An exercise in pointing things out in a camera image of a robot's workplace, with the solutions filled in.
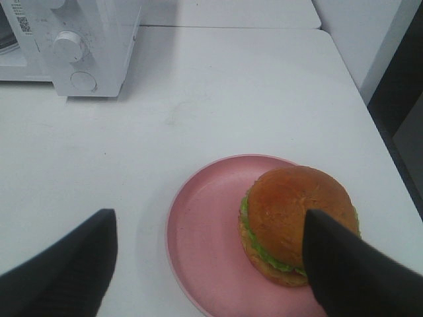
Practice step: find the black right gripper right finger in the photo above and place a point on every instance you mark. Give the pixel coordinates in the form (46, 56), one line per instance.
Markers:
(349, 277)

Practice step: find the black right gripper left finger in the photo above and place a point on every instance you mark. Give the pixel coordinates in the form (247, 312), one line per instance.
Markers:
(70, 278)

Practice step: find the toy burger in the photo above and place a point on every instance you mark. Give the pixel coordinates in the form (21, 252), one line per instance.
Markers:
(272, 217)

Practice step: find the pink round plate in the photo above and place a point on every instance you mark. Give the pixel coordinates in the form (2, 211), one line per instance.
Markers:
(205, 251)

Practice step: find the round white door release button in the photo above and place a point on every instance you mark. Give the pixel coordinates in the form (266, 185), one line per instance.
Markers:
(83, 81)

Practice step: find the white microwave knob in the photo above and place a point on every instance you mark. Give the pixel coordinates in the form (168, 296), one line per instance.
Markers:
(55, 4)
(69, 46)

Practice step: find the white microwave oven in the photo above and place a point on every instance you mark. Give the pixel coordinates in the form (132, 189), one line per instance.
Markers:
(108, 30)

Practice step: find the white warning label sticker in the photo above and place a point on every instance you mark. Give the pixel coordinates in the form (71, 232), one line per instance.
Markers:
(22, 20)

